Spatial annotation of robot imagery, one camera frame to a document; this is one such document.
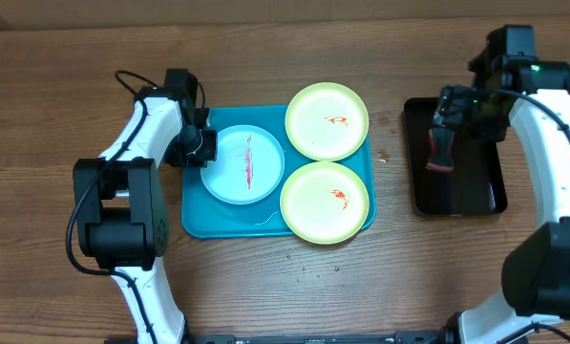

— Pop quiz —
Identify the orange and dark sponge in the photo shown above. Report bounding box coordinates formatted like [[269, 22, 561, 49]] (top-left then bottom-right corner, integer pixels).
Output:
[[426, 127, 454, 173]]

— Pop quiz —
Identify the light blue plate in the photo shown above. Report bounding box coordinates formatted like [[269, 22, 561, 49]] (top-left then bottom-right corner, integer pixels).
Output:
[[201, 125, 285, 205]]

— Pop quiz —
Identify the yellow-green plate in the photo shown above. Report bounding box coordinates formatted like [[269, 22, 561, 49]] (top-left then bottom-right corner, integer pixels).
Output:
[[285, 82, 369, 161], [280, 161, 369, 245]]

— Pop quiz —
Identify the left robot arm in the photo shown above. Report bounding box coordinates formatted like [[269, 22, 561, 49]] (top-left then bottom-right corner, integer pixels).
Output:
[[65, 69, 217, 343]]

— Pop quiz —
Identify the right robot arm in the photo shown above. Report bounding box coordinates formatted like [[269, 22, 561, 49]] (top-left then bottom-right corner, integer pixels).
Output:
[[427, 25, 570, 343]]

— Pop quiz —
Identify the teal plastic tray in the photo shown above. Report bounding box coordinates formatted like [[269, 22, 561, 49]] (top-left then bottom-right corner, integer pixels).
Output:
[[180, 104, 377, 239]]

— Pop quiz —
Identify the black rectangular tray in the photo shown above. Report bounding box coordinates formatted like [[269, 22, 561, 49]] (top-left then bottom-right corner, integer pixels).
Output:
[[402, 97, 508, 216]]

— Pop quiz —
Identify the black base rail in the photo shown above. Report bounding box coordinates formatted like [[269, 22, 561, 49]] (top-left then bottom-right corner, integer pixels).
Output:
[[103, 329, 457, 344]]

